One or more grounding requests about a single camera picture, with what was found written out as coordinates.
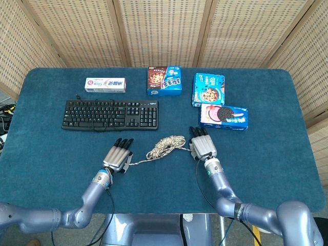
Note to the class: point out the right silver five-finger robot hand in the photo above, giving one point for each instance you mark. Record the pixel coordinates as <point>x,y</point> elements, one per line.
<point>203,146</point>

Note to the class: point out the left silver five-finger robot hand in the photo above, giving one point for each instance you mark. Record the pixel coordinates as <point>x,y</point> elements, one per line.
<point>116,157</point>

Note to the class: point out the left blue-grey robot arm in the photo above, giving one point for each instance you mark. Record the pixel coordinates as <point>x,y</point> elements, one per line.
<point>94,192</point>

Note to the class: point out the blue pink sandwich cookie box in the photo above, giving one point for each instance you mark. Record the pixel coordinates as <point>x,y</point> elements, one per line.
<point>223,116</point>

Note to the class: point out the black computer keyboard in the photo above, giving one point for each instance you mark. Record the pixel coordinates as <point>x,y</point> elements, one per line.
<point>110,115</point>

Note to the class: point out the blue table cloth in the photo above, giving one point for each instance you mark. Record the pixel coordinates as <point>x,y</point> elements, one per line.
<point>159,187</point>

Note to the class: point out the blue chocolate chip cookie box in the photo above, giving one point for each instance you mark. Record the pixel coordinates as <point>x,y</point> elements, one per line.
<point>208,89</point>

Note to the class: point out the white toothpaste box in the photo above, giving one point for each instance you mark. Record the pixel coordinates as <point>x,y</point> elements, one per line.
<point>105,85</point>

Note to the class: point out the blue and brown cookie box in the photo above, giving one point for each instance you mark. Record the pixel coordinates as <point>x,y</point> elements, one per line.
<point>164,82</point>

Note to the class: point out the blue-grey robot torso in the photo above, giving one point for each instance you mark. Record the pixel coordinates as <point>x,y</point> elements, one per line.
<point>153,230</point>

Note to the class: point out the woven folding screen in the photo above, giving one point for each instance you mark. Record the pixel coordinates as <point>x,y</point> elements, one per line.
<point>164,30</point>

